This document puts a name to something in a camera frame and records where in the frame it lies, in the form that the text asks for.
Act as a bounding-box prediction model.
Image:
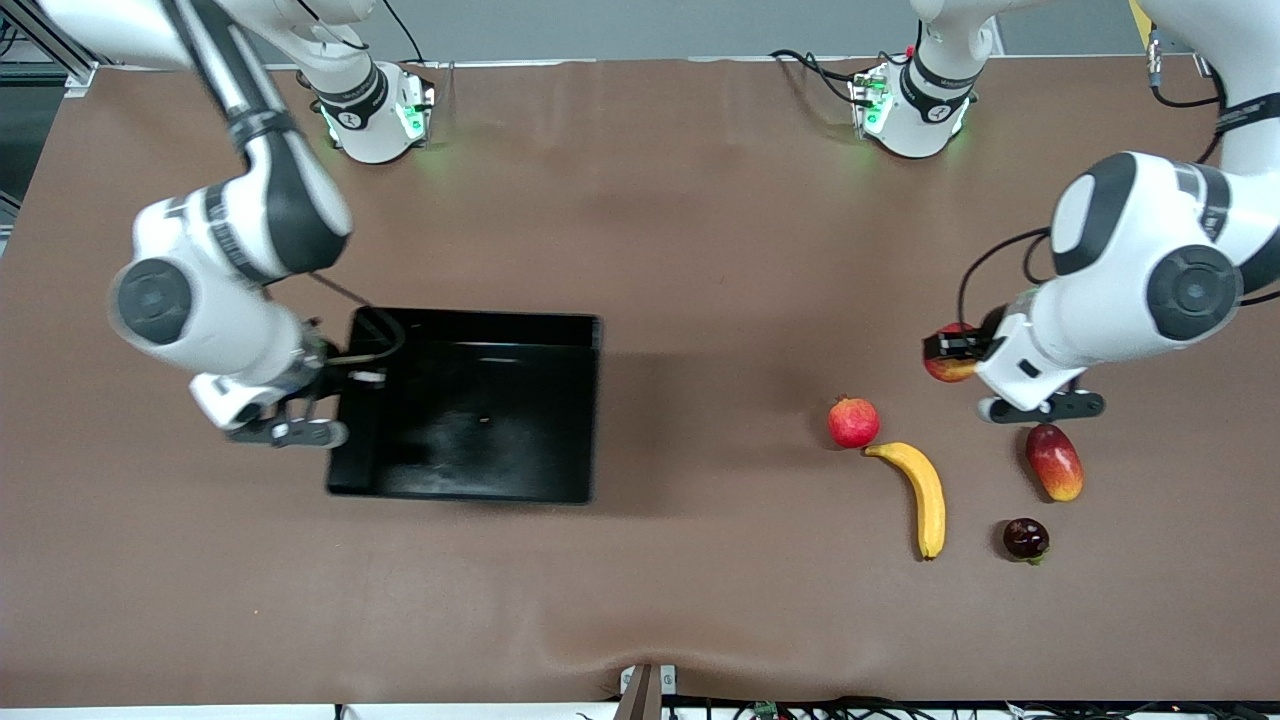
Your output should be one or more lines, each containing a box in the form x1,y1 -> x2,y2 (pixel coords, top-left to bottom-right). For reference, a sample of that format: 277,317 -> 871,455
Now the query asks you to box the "aluminium frame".
0,15 -> 101,96

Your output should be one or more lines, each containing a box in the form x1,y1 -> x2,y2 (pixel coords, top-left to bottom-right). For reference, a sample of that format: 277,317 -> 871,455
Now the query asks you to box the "red orange mango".
1025,423 -> 1085,503

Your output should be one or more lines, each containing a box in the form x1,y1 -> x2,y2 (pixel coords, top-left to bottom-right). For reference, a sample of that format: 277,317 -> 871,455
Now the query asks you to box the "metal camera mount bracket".
615,663 -> 678,720

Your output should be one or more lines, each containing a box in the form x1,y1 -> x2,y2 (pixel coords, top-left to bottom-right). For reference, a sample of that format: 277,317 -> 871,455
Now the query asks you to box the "red yellow apple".
922,322 -> 987,384

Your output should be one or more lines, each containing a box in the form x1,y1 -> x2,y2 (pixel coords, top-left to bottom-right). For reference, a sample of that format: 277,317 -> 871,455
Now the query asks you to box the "red pomegranate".
827,394 -> 882,451

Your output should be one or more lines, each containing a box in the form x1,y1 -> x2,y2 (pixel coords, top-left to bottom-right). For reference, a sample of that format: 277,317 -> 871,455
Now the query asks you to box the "black right base cable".
380,0 -> 427,67

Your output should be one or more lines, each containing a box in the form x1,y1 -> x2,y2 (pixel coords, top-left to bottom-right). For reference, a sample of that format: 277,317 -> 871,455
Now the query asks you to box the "brown table cover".
0,55 -> 1280,711

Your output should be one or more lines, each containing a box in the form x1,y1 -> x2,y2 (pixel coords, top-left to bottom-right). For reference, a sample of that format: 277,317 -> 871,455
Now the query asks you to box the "black left base cable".
768,48 -> 886,106

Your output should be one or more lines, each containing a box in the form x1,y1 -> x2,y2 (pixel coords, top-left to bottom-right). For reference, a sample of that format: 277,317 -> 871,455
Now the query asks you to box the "yellow banana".
864,441 -> 947,561

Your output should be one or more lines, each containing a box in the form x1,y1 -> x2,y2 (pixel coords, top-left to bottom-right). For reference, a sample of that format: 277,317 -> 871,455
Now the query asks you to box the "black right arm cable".
308,270 -> 407,367

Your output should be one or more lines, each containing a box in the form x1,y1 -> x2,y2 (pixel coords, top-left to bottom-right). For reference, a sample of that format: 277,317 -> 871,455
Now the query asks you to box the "black plastic box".
326,306 -> 602,505

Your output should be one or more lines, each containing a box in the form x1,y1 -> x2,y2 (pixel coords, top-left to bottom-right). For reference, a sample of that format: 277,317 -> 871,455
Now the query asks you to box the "dark purple mangosteen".
1003,517 -> 1051,566

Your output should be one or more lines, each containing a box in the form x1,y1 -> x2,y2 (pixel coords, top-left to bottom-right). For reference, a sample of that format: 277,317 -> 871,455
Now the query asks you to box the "black base cable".
380,0 -> 427,67
768,48 -> 886,106

